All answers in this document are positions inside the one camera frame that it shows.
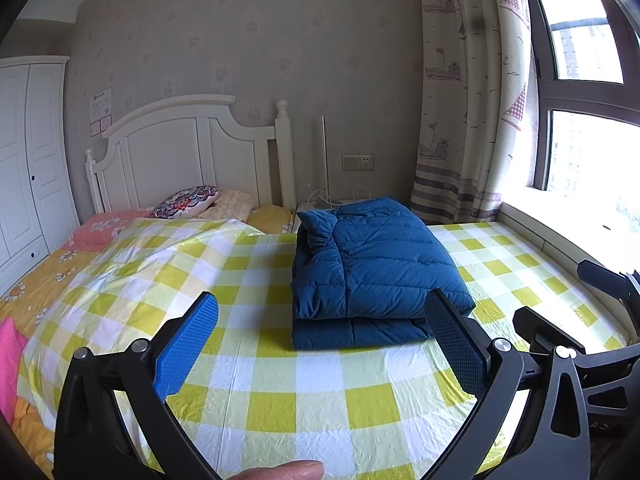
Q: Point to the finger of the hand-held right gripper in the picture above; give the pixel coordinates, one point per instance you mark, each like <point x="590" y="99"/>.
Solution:
<point x="540" y="327"/>
<point x="605" y="277"/>

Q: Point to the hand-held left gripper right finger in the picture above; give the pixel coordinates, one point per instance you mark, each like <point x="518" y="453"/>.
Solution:
<point x="452" y="340"/>

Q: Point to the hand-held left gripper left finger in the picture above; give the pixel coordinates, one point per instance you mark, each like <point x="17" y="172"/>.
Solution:
<point x="185" y="345"/>

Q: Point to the blue quilted jacket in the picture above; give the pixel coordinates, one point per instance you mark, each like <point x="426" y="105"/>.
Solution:
<point x="370" y="260"/>

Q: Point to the person's left hand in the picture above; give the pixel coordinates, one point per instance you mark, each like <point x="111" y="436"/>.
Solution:
<point x="285" y="472"/>

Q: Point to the white window sill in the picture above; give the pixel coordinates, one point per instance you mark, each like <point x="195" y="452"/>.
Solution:
<point x="550" y="225"/>

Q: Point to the yellow checked bed sheet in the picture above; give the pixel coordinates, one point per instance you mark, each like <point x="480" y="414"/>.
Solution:
<point x="300" y="400"/>

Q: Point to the pink floral pillow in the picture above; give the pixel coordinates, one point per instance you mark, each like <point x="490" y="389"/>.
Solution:
<point x="107" y="227"/>

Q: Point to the patterned round-print pillow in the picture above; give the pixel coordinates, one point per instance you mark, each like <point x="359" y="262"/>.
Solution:
<point x="185" y="202"/>

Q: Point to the cream pillow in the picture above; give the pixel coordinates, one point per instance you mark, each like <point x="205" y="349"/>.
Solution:
<point x="232" y="202"/>

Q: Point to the yellow pillow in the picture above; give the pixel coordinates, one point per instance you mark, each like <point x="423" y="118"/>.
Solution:
<point x="272" y="217"/>

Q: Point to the orange floral bed sheet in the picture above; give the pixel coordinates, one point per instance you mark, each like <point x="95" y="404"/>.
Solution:
<point x="40" y="280"/>

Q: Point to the bright pink cushion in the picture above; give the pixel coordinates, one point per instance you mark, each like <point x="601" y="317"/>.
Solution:
<point x="10" y="370"/>

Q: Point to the white bed headboard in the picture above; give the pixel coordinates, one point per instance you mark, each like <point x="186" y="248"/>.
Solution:
<point x="165" y="160"/>

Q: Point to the dark framed window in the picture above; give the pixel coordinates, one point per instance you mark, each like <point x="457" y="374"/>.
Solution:
<point x="542" y="90"/>

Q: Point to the sailboat print curtain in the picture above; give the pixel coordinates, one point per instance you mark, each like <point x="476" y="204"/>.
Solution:
<point x="465" y="110"/>

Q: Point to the white lamp pole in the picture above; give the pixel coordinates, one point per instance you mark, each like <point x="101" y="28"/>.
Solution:
<point x="325" y="160"/>

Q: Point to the white wardrobe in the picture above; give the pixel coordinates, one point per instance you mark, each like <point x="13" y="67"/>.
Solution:
<point x="30" y="160"/>

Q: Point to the wall socket plate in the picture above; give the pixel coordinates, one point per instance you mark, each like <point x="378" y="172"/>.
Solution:
<point x="357" y="162"/>

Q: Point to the paper wall notice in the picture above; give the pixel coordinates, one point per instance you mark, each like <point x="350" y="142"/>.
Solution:
<point x="101" y="110"/>

